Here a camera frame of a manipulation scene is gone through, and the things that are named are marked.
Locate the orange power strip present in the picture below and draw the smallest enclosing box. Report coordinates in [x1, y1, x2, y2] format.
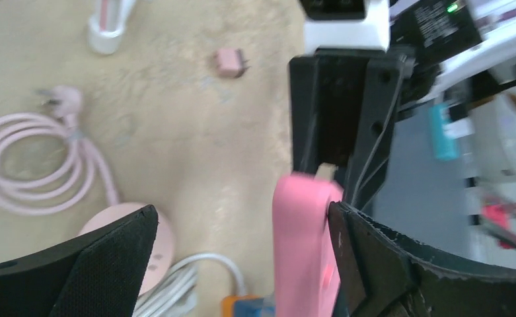
[221, 295, 259, 317]

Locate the pink triangular power strip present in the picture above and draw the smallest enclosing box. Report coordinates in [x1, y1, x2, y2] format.
[272, 173, 342, 317]

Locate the pink power cord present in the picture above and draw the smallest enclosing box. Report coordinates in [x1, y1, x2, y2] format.
[0, 85, 121, 217]

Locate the light pink small plug adapter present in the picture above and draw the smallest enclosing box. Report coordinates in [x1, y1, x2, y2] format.
[213, 48, 248, 79]

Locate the white power cord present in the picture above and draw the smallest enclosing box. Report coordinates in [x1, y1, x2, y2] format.
[133, 252, 248, 317]

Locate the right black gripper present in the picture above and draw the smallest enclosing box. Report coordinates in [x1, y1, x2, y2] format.
[288, 48, 415, 206]

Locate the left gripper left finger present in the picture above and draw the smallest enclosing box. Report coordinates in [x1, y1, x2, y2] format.
[0, 205, 159, 316]

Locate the white pvc pipe frame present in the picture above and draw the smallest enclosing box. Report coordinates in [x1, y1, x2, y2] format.
[87, 0, 137, 55]

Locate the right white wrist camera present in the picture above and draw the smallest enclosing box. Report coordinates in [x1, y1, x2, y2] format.
[301, 1, 390, 54]

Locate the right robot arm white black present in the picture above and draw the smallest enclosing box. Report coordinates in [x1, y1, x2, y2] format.
[288, 1, 516, 208]

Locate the blue cube socket adapter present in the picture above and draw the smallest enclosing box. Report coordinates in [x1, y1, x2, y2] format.
[233, 297, 276, 317]

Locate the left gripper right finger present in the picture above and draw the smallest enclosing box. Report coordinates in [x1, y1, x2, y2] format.
[328, 202, 516, 316]

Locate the pink round power strip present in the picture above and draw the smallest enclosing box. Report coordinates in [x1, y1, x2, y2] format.
[77, 202, 176, 297]

